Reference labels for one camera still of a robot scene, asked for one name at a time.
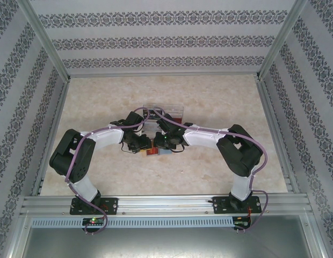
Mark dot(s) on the clear tan-edged card holder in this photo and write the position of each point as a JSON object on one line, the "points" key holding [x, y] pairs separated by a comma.
{"points": [[159, 153]]}

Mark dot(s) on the light blue card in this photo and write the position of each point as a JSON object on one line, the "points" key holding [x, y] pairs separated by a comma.
{"points": [[166, 153]]}

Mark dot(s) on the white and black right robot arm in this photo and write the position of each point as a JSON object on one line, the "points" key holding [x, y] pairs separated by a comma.
{"points": [[204, 137]]}

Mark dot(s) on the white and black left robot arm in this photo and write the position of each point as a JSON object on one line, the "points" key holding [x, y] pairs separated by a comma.
{"points": [[107, 139]]}

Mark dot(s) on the red card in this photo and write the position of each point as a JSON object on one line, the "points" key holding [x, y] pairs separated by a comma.
{"points": [[177, 118]]}

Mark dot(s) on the black VIP card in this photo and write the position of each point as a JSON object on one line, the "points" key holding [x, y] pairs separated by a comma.
{"points": [[151, 116]]}

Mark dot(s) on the clear acrylic card stand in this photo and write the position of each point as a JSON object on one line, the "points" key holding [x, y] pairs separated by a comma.
{"points": [[174, 109]]}

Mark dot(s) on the controller board with LED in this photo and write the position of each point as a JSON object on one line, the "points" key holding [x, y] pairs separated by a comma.
{"points": [[241, 223], [94, 222]]}

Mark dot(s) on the grey sheet metal panel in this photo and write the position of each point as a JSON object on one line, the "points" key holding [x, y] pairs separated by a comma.
{"points": [[166, 244]]}

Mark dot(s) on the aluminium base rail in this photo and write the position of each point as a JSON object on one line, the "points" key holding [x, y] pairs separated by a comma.
{"points": [[166, 205]]}

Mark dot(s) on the aluminium frame side rail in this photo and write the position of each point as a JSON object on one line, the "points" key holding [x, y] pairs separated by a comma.
{"points": [[59, 107], [267, 107]]}

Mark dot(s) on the aluminium frame post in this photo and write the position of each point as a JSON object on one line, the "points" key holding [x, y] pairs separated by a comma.
{"points": [[283, 40], [20, 231], [314, 236], [47, 40]]}

